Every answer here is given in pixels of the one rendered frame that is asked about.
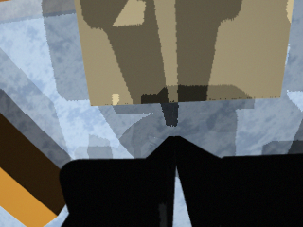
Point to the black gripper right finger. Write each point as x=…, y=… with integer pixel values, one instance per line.
x=211, y=183

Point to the orange long rectangular bar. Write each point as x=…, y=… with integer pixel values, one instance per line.
x=30, y=188

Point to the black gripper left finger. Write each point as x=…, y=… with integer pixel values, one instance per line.
x=148, y=182

